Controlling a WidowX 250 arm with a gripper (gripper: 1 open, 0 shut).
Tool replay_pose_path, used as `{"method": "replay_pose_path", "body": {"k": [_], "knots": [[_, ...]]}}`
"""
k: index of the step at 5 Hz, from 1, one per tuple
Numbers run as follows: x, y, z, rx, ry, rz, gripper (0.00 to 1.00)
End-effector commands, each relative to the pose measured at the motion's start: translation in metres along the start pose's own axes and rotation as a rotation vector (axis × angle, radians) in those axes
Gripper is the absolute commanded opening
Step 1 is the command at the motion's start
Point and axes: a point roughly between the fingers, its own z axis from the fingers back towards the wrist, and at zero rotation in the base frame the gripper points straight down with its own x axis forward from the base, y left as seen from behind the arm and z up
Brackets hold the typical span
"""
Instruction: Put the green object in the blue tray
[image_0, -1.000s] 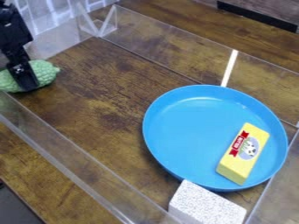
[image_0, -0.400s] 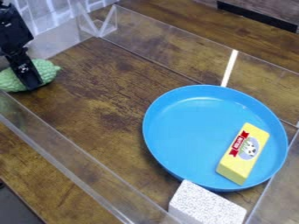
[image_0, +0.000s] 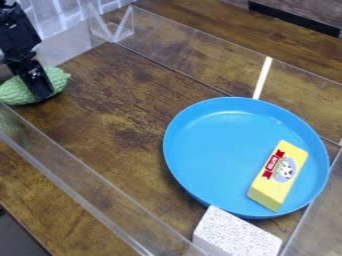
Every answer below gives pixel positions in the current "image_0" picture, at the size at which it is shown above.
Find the yellow butter block toy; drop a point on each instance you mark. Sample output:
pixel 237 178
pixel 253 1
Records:
pixel 273 183

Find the clear acrylic wall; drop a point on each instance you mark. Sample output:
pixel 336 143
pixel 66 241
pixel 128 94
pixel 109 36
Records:
pixel 227 66
pixel 150 236

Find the clear acrylic front wall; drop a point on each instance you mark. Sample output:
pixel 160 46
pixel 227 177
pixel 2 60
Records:
pixel 150 236

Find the green bumpy gourd toy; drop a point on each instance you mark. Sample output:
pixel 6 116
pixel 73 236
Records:
pixel 15 92

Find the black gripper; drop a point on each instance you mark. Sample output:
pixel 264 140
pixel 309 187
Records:
pixel 19 38

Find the clear acrylic back wall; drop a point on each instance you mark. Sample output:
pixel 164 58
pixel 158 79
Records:
pixel 227 66

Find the white speckled foam block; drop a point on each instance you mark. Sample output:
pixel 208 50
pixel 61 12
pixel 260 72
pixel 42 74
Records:
pixel 225 235

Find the blue round plastic tray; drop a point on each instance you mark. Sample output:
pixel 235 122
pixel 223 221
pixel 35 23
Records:
pixel 218 142

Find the black bar on far table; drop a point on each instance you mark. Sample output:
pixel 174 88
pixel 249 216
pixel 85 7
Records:
pixel 296 19

